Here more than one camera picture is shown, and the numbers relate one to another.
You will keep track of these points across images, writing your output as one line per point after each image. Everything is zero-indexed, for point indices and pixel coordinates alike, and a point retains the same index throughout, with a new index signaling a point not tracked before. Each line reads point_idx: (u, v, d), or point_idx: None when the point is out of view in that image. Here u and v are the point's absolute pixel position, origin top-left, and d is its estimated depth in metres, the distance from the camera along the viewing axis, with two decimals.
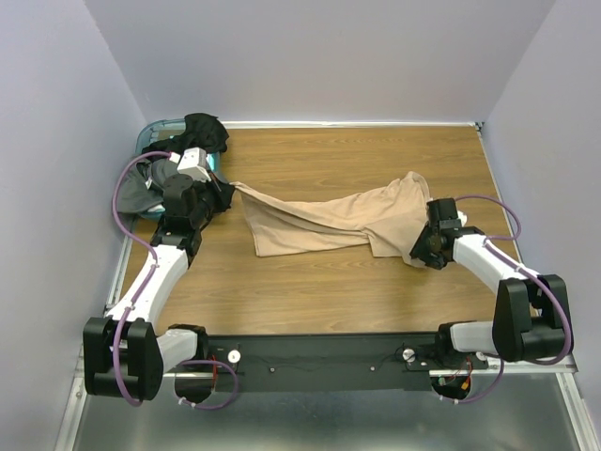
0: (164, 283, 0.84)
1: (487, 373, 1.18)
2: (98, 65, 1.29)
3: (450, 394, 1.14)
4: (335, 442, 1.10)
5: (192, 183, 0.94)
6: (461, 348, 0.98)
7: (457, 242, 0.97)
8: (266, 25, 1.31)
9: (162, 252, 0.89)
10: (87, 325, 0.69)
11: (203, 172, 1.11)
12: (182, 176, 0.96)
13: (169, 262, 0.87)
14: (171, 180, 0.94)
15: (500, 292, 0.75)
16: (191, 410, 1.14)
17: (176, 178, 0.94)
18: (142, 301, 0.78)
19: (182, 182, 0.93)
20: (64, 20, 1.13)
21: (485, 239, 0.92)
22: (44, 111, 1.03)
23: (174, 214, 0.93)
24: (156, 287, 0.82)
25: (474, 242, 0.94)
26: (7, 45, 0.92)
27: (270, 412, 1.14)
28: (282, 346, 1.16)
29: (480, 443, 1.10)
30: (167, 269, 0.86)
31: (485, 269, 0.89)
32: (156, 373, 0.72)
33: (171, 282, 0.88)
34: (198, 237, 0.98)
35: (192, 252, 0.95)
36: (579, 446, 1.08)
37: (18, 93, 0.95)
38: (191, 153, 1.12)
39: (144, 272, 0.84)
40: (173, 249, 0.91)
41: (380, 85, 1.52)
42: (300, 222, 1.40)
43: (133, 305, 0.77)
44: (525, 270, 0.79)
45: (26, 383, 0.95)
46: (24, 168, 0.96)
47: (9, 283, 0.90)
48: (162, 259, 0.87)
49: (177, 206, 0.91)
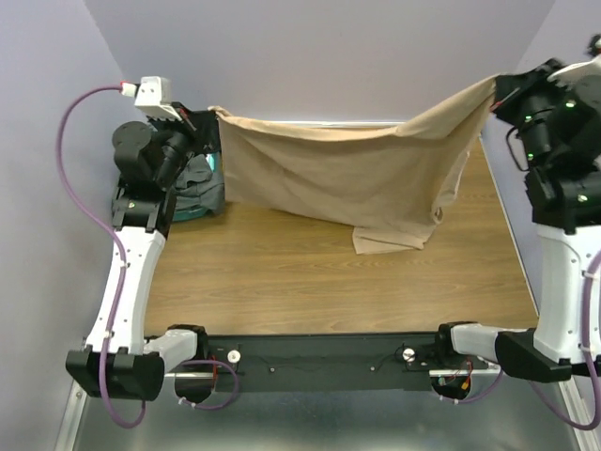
0: (141, 282, 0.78)
1: (487, 373, 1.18)
2: (97, 65, 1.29)
3: (450, 394, 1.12)
4: (335, 442, 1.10)
5: (148, 135, 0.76)
6: (461, 349, 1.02)
7: (562, 232, 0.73)
8: (266, 26, 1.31)
9: (130, 242, 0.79)
10: (69, 360, 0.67)
11: (171, 112, 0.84)
12: (135, 123, 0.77)
13: (140, 256, 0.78)
14: (119, 135, 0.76)
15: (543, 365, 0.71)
16: (191, 409, 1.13)
17: (127, 129, 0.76)
18: (119, 322, 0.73)
19: (137, 136, 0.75)
20: (64, 21, 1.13)
21: (590, 269, 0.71)
22: (45, 111, 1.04)
23: (133, 178, 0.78)
24: (131, 297, 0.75)
25: (575, 254, 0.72)
26: (8, 45, 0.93)
27: (270, 412, 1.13)
28: (283, 347, 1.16)
29: (480, 443, 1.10)
30: (139, 269, 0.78)
31: (557, 300, 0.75)
32: (155, 378, 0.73)
33: (150, 270, 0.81)
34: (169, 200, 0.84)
35: (164, 221, 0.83)
36: (580, 446, 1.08)
37: (20, 92, 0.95)
38: (148, 85, 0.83)
39: (115, 279, 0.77)
40: (139, 233, 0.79)
41: (380, 85, 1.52)
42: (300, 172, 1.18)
43: (112, 331, 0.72)
44: (587, 358, 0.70)
45: (26, 383, 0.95)
46: (25, 167, 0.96)
47: (10, 281, 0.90)
48: (130, 255, 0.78)
49: (134, 169, 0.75)
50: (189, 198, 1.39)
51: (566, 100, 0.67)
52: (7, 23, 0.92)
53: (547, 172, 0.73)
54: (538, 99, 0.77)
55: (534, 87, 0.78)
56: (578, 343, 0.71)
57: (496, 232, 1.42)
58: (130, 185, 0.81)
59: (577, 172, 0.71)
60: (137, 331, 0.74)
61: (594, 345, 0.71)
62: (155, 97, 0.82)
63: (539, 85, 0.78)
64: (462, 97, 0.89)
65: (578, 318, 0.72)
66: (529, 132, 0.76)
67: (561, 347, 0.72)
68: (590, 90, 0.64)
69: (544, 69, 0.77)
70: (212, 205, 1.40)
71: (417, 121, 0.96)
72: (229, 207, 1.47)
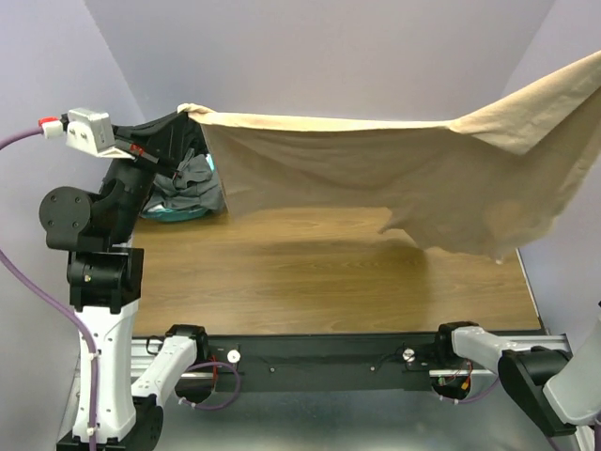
0: (118, 361, 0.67)
1: (488, 373, 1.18)
2: (96, 63, 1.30)
3: (450, 394, 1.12)
4: (334, 442, 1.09)
5: (84, 207, 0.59)
6: (461, 353, 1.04)
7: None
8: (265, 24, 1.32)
9: (96, 324, 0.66)
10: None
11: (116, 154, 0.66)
12: (68, 191, 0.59)
13: (110, 339, 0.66)
14: (50, 209, 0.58)
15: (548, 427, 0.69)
16: (191, 409, 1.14)
17: (55, 201, 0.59)
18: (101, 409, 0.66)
19: (70, 210, 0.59)
20: (64, 18, 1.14)
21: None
22: (48, 109, 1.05)
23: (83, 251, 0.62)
24: (110, 381, 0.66)
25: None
26: (11, 44, 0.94)
27: (270, 412, 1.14)
28: (283, 346, 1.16)
29: (480, 443, 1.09)
30: (112, 352, 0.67)
31: (588, 376, 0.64)
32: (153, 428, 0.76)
33: (128, 339, 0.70)
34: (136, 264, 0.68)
35: (130, 287, 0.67)
36: (580, 446, 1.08)
37: (22, 90, 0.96)
38: (79, 127, 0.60)
39: (87, 366, 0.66)
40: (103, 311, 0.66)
41: (380, 84, 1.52)
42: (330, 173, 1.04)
43: (97, 423, 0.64)
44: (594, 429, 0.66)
45: (26, 381, 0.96)
46: (26, 164, 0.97)
47: (12, 277, 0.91)
48: (99, 339, 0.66)
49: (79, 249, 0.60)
50: (189, 197, 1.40)
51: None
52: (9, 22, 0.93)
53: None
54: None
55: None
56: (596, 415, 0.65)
57: None
58: (84, 253, 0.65)
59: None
60: (125, 412, 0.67)
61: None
62: (93, 145, 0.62)
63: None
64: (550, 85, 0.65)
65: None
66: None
67: (573, 416, 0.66)
68: None
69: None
70: (212, 205, 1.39)
71: (491, 114, 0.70)
72: None
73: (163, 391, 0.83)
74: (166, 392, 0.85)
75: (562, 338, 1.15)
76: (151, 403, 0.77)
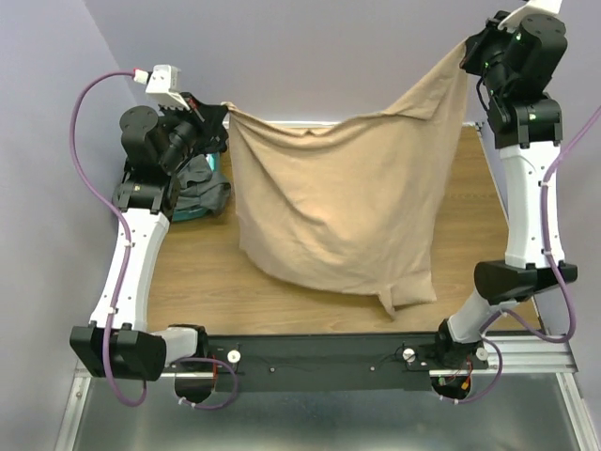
0: (148, 259, 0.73)
1: (486, 373, 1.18)
2: (96, 65, 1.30)
3: (450, 394, 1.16)
4: (335, 442, 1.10)
5: (156, 117, 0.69)
6: (461, 337, 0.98)
7: (517, 147, 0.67)
8: (265, 25, 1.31)
9: (135, 223, 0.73)
10: (74, 334, 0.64)
11: (179, 100, 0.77)
12: (144, 108, 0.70)
13: (145, 236, 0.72)
14: (127, 116, 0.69)
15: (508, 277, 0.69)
16: (191, 409, 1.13)
17: (133, 113, 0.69)
18: (124, 300, 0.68)
19: (143, 117, 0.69)
20: (63, 21, 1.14)
21: (547, 178, 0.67)
22: (47, 111, 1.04)
23: (140, 162, 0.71)
24: (137, 275, 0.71)
25: (529, 164, 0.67)
26: (11, 47, 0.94)
27: (270, 412, 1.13)
28: (282, 346, 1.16)
29: (479, 443, 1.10)
30: (144, 250, 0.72)
31: (516, 210, 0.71)
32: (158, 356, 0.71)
33: (155, 252, 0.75)
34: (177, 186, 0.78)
35: (169, 205, 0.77)
36: (580, 446, 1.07)
37: (20, 92, 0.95)
38: (160, 72, 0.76)
39: (120, 256, 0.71)
40: (144, 215, 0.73)
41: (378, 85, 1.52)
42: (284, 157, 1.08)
43: (116, 308, 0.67)
44: (550, 261, 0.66)
45: (26, 382, 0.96)
46: (26, 167, 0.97)
47: (9, 280, 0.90)
48: (135, 236, 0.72)
49: (143, 151, 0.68)
50: (189, 197, 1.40)
51: (516, 33, 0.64)
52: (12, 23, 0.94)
53: (503, 98, 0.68)
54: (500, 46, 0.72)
55: (491, 35, 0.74)
56: (542, 249, 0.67)
57: (497, 232, 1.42)
58: (136, 169, 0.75)
59: (529, 98, 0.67)
60: (142, 311, 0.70)
61: (557, 250, 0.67)
62: (167, 82, 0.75)
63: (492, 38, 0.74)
64: (439, 68, 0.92)
65: (539, 221, 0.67)
66: (490, 74, 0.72)
67: (523, 254, 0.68)
68: (535, 23, 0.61)
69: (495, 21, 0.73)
70: (212, 204, 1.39)
71: (407, 98, 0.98)
72: (229, 207, 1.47)
73: None
74: None
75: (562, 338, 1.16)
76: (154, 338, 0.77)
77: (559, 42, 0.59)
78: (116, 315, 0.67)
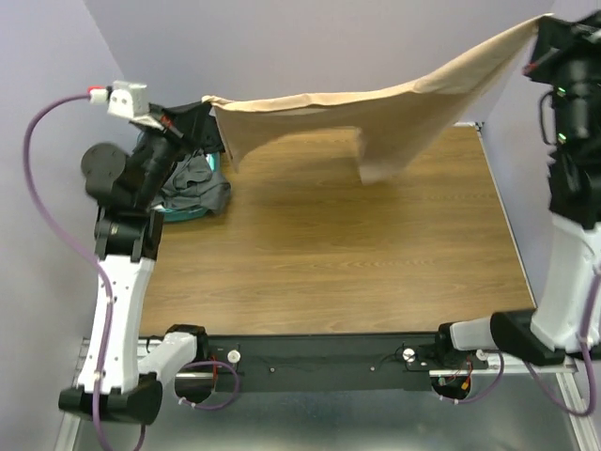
0: (131, 311, 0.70)
1: (487, 373, 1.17)
2: (96, 64, 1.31)
3: (450, 394, 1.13)
4: (335, 442, 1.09)
5: (120, 159, 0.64)
6: (462, 347, 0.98)
7: (583, 231, 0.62)
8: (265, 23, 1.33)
9: (115, 273, 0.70)
10: (62, 399, 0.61)
11: (149, 121, 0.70)
12: (105, 147, 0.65)
13: (127, 287, 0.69)
14: (88, 158, 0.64)
15: (536, 355, 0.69)
16: (191, 409, 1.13)
17: (96, 153, 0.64)
18: (110, 361, 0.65)
19: (107, 160, 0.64)
20: (65, 19, 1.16)
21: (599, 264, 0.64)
22: (50, 107, 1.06)
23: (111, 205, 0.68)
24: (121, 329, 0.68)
25: (587, 249, 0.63)
26: (17, 44, 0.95)
27: (270, 412, 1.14)
28: (283, 347, 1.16)
29: (479, 443, 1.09)
30: (125, 304, 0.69)
31: (556, 285, 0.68)
32: (154, 403, 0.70)
33: (140, 301, 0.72)
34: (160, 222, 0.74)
35: (152, 245, 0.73)
36: (580, 446, 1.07)
37: (24, 88, 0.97)
38: (121, 93, 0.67)
39: (101, 315, 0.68)
40: (124, 261, 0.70)
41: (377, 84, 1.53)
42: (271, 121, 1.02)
43: (103, 371, 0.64)
44: (582, 349, 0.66)
45: (27, 381, 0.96)
46: (29, 163, 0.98)
47: (12, 275, 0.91)
48: (116, 287, 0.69)
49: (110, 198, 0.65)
50: (189, 197, 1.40)
51: None
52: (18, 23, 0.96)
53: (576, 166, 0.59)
54: (581, 66, 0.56)
55: (575, 50, 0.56)
56: (576, 334, 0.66)
57: (497, 231, 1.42)
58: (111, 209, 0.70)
59: None
60: (131, 367, 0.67)
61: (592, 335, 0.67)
62: (130, 110, 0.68)
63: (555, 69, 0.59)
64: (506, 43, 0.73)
65: (583, 305, 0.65)
66: (564, 105, 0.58)
67: (557, 335, 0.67)
68: None
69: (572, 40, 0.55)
70: (212, 204, 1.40)
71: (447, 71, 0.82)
72: (229, 207, 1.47)
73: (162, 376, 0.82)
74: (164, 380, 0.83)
75: None
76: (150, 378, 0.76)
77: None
78: (104, 378, 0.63)
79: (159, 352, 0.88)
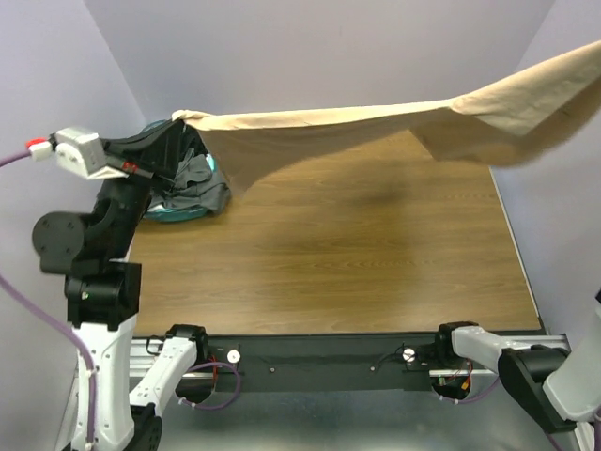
0: (116, 375, 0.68)
1: (487, 373, 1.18)
2: (98, 61, 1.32)
3: (450, 394, 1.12)
4: (335, 442, 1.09)
5: (82, 233, 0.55)
6: (461, 353, 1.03)
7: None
8: (265, 22, 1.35)
9: (93, 341, 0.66)
10: None
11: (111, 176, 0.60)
12: (59, 216, 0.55)
13: (108, 357, 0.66)
14: (38, 234, 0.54)
15: (548, 424, 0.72)
16: (191, 409, 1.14)
17: (47, 227, 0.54)
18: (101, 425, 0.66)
19: (63, 235, 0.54)
20: (67, 15, 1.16)
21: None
22: (51, 103, 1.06)
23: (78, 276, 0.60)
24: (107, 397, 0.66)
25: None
26: (20, 40, 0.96)
27: (270, 412, 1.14)
28: (283, 347, 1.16)
29: (480, 443, 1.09)
30: (108, 372, 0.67)
31: (584, 367, 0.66)
32: (153, 439, 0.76)
33: (125, 356, 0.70)
34: (133, 272, 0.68)
35: (129, 302, 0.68)
36: (580, 446, 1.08)
37: (26, 85, 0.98)
38: (71, 153, 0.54)
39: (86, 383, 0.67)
40: (101, 329, 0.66)
41: (377, 83, 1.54)
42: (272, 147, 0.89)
43: (95, 438, 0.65)
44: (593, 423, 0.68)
45: (27, 379, 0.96)
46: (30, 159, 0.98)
47: (13, 273, 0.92)
48: (97, 357, 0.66)
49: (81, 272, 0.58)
50: (189, 197, 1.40)
51: None
52: (19, 21, 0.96)
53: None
54: None
55: None
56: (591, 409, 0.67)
57: (497, 231, 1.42)
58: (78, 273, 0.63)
59: None
60: (124, 425, 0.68)
61: None
62: (83, 168, 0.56)
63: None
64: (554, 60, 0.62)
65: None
66: None
67: (573, 410, 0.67)
68: None
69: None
70: (212, 204, 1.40)
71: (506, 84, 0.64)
72: (229, 207, 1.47)
73: (163, 396, 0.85)
74: (166, 397, 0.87)
75: (562, 338, 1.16)
76: (148, 413, 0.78)
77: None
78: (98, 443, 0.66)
79: (158, 371, 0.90)
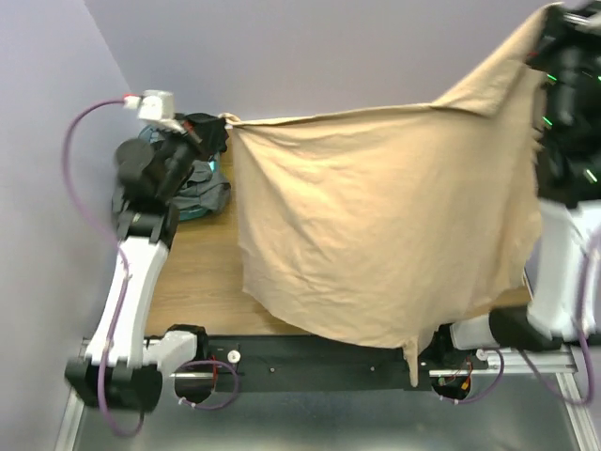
0: (143, 298, 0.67)
1: (487, 373, 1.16)
2: (97, 61, 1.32)
3: (450, 394, 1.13)
4: (335, 442, 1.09)
5: (151, 151, 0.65)
6: (461, 346, 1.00)
7: (564, 214, 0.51)
8: (266, 23, 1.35)
9: (130, 253, 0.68)
10: (69, 367, 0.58)
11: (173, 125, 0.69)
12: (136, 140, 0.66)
13: (145, 268, 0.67)
14: (120, 150, 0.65)
15: (533, 346, 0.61)
16: (191, 410, 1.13)
17: (128, 147, 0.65)
18: (120, 335, 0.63)
19: (138, 150, 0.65)
20: (66, 16, 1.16)
21: (592, 247, 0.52)
22: (52, 104, 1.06)
23: (136, 194, 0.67)
24: (132, 314, 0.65)
25: (573, 227, 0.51)
26: (21, 42, 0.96)
27: (270, 412, 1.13)
28: (281, 345, 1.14)
29: (480, 443, 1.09)
30: (144, 279, 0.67)
31: (546, 268, 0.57)
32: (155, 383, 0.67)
33: (154, 286, 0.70)
34: (176, 214, 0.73)
35: (169, 234, 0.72)
36: (580, 446, 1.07)
37: (26, 86, 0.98)
38: (150, 98, 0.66)
39: (115, 293, 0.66)
40: (144, 244, 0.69)
41: (377, 84, 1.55)
42: (293, 244, 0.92)
43: (113, 341, 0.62)
44: (579, 334, 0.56)
45: (26, 381, 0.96)
46: (31, 162, 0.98)
47: (13, 275, 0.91)
48: (133, 267, 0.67)
49: (139, 188, 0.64)
50: (189, 197, 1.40)
51: None
52: (18, 22, 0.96)
53: (559, 144, 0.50)
54: (575, 54, 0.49)
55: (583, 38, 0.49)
56: (572, 316, 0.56)
57: None
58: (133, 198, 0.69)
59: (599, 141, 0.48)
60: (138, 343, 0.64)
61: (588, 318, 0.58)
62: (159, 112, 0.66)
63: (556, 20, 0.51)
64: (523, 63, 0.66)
65: (574, 291, 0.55)
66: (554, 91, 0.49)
67: (551, 322, 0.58)
68: None
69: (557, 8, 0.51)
70: (212, 205, 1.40)
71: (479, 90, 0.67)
72: (229, 207, 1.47)
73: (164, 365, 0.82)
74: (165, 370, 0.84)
75: None
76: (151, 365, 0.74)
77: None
78: (113, 348, 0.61)
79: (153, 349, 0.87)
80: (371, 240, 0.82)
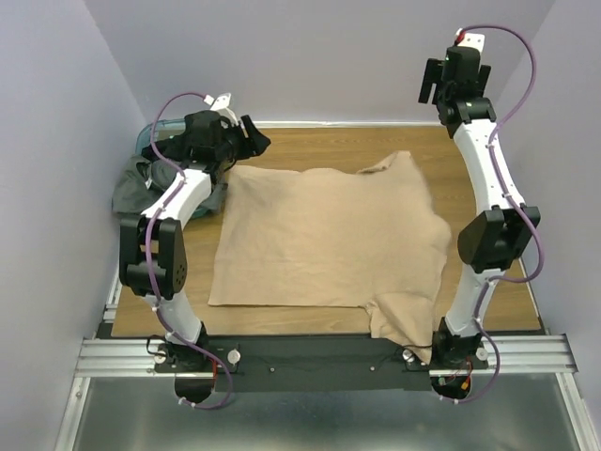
0: (191, 199, 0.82)
1: (485, 373, 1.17)
2: (98, 62, 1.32)
3: (450, 394, 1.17)
4: (335, 442, 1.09)
5: (219, 116, 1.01)
6: (458, 328, 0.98)
7: (462, 125, 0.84)
8: (267, 24, 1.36)
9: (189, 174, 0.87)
10: (124, 220, 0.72)
11: (231, 115, 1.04)
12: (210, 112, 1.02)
13: (197, 181, 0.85)
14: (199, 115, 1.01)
15: (486, 229, 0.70)
16: (191, 410, 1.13)
17: (203, 115, 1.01)
18: (173, 206, 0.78)
19: (210, 116, 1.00)
20: (66, 17, 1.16)
21: (492, 140, 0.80)
22: (52, 105, 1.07)
23: (200, 144, 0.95)
24: (182, 201, 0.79)
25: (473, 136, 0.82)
26: (21, 44, 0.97)
27: (270, 413, 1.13)
28: (283, 347, 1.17)
29: (480, 443, 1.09)
30: (194, 186, 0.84)
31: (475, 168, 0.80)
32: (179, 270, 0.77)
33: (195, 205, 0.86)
34: (219, 172, 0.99)
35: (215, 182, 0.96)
36: (580, 446, 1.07)
37: (26, 87, 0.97)
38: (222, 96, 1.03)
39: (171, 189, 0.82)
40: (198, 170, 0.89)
41: (377, 85, 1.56)
42: (284, 247, 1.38)
43: (164, 208, 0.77)
44: (512, 202, 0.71)
45: (27, 381, 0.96)
46: (31, 163, 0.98)
47: (16, 274, 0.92)
48: (190, 179, 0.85)
49: (206, 133, 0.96)
50: None
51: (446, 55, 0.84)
52: (18, 23, 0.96)
53: (447, 101, 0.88)
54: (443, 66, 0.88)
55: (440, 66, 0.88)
56: (500, 193, 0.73)
57: None
58: (194, 151, 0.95)
59: (466, 98, 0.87)
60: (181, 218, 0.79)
61: (516, 195, 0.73)
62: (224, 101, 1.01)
63: (433, 70, 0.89)
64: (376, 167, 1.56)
65: (495, 175, 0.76)
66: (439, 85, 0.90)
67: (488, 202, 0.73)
68: (463, 49, 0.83)
69: (435, 59, 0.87)
70: (212, 204, 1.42)
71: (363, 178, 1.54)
72: (230, 208, 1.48)
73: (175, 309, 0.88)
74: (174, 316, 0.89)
75: (562, 338, 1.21)
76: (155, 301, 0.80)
77: (474, 56, 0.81)
78: (164, 211, 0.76)
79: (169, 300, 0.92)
80: (325, 241, 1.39)
